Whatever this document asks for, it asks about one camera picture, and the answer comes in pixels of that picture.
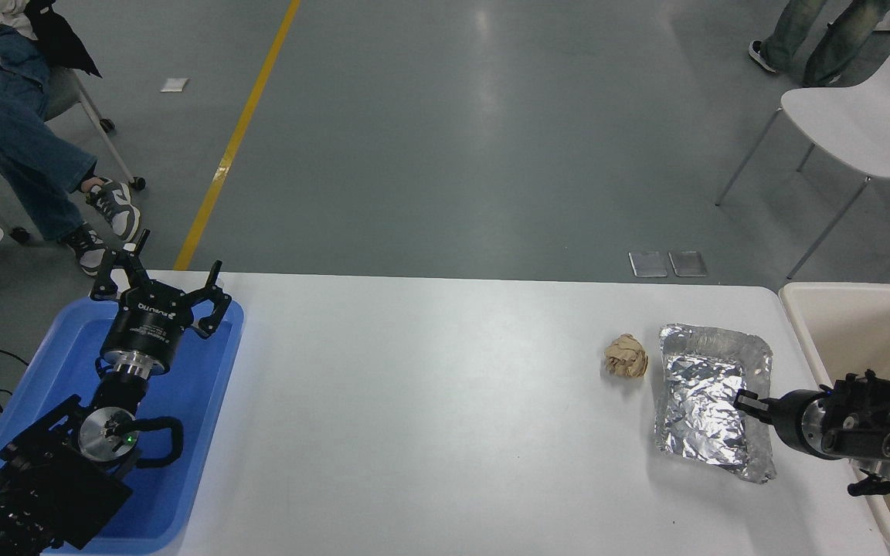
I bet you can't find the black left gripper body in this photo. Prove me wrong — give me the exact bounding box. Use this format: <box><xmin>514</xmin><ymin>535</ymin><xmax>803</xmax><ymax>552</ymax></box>
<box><xmin>99</xmin><ymin>282</ymin><xmax>190</xmax><ymax>367</ymax></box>

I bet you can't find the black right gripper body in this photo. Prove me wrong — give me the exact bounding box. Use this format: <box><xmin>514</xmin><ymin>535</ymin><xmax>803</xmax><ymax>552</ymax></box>
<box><xmin>769</xmin><ymin>390</ymin><xmax>809</xmax><ymax>455</ymax></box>

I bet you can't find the silver foil plate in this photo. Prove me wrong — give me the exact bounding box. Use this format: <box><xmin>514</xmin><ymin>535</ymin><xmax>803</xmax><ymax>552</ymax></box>
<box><xmin>654</xmin><ymin>324</ymin><xmax>777</xmax><ymax>485</ymax></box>

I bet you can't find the silver floor plate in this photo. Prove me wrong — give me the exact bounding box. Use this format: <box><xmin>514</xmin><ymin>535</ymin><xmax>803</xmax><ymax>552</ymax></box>
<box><xmin>628</xmin><ymin>251</ymin><xmax>669</xmax><ymax>278</ymax></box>
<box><xmin>668</xmin><ymin>249</ymin><xmax>708</xmax><ymax>277</ymax></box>

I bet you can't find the large pale plastic bin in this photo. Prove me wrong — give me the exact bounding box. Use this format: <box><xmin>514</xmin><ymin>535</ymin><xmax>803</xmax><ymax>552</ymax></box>
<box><xmin>778</xmin><ymin>282</ymin><xmax>890</xmax><ymax>556</ymax></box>

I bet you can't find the blue plastic tray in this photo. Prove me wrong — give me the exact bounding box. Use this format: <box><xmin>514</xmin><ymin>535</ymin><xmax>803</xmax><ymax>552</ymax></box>
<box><xmin>0</xmin><ymin>297</ymin><xmax>246</xmax><ymax>555</ymax></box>

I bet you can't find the crumpled tan paper ball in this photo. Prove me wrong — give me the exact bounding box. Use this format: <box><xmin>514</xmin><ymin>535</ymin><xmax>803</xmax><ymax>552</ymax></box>
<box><xmin>603</xmin><ymin>333</ymin><xmax>649</xmax><ymax>380</ymax></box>

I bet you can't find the seated person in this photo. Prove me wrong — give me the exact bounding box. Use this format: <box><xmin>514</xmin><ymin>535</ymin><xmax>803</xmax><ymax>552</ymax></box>
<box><xmin>0</xmin><ymin>0</ymin><xmax>142</xmax><ymax>278</ymax></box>

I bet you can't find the grey wheeled chair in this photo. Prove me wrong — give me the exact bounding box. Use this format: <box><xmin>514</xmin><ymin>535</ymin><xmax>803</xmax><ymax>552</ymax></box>
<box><xmin>0</xmin><ymin>66</ymin><xmax>147</xmax><ymax>246</ymax></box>

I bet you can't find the black jacket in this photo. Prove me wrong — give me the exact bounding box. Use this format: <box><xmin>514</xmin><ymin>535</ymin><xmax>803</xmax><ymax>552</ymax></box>
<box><xmin>23</xmin><ymin>0</ymin><xmax>103</xmax><ymax>79</ymax></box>

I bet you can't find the white plastic chair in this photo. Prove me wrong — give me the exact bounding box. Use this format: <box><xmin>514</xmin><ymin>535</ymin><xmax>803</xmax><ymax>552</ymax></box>
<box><xmin>715</xmin><ymin>3</ymin><xmax>890</xmax><ymax>281</ymax></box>

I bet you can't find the standing person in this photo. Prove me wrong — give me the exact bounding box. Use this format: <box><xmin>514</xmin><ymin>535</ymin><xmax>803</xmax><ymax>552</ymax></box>
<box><xmin>747</xmin><ymin>0</ymin><xmax>890</xmax><ymax>88</ymax></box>

